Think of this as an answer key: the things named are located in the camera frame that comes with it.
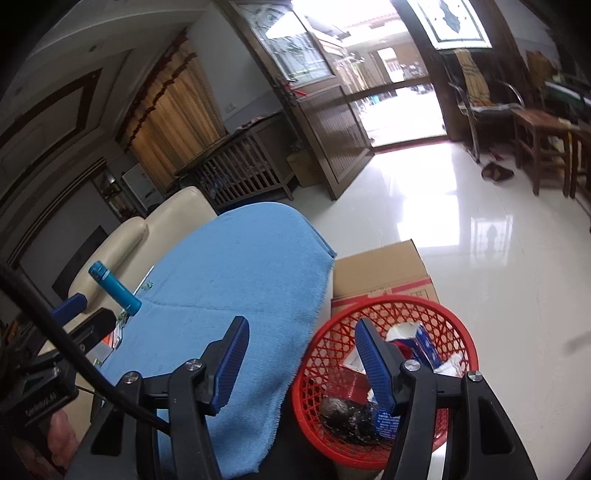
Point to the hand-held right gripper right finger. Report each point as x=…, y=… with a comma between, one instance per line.
x=374, y=364

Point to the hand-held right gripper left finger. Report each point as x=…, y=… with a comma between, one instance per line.
x=231, y=360

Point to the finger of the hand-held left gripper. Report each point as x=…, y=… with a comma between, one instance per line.
x=69, y=307
x=94, y=327

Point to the red plastic basket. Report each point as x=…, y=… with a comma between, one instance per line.
x=323, y=350

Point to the blue toothpaste box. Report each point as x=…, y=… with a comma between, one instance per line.
x=425, y=346

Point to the black plastic bag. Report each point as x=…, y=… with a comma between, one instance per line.
x=341, y=410

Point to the blue sachet wrapper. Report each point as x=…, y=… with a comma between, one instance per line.
x=385, y=422

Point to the white tissue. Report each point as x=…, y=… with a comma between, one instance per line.
x=455, y=364

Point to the person's left hand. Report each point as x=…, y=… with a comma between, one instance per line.
x=60, y=434

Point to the red white small packet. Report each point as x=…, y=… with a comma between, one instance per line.
x=118, y=334

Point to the green wrappers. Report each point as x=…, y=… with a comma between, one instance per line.
x=122, y=316

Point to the teal thermos bottle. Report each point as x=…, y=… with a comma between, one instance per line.
x=115, y=288

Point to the black television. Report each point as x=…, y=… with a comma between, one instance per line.
x=87, y=249

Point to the large cardboard box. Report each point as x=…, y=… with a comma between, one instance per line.
x=383, y=267

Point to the blue tablecloth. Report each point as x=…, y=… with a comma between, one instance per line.
x=231, y=258

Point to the dark display cabinet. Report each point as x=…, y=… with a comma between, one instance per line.
x=113, y=194

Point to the white air conditioner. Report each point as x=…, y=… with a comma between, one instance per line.
x=141, y=184

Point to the beige leather sofa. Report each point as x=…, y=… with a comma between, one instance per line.
x=180, y=207

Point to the wooden slatted crib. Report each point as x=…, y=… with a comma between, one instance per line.
x=240, y=161

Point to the small cardboard box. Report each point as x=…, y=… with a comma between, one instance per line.
x=304, y=168

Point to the yellow curtain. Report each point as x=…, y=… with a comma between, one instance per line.
x=180, y=124

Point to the brown slipper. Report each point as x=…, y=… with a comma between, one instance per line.
x=490, y=173
x=505, y=172

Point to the brown wooden door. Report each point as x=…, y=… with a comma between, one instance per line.
x=332, y=124

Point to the wooden stool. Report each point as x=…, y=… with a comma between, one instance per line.
x=540, y=120
x=582, y=138

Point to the plaid towel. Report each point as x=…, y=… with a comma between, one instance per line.
x=475, y=78

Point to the green topped desk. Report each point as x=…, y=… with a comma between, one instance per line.
x=568, y=90

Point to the stained glass window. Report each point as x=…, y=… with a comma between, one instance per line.
x=452, y=23

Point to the metal frame chair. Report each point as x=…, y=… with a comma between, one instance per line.
x=508, y=104

